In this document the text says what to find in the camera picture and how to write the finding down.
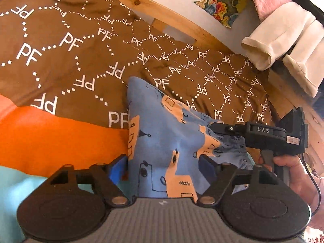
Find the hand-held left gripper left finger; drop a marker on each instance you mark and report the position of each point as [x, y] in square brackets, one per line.
[117, 168]

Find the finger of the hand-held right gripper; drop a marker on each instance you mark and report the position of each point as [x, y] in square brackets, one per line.
[226, 128]

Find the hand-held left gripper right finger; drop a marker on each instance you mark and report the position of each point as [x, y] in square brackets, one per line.
[206, 167]

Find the blue printed pants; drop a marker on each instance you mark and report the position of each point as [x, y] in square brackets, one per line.
[162, 146]

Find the person's right forearm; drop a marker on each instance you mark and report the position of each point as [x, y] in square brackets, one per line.
[319, 207]

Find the person's right hand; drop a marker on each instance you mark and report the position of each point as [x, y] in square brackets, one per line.
[301, 177]

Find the cream garment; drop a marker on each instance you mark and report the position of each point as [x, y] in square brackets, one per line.
[283, 40]

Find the brown patchwork blanket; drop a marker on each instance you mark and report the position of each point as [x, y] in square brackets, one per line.
[76, 55]

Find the floral printed cloth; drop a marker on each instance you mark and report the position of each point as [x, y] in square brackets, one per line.
[222, 2]

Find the black garment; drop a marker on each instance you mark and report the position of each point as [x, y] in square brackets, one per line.
[306, 0]

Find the wooden bed frame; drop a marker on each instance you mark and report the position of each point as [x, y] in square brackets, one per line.
[172, 20]

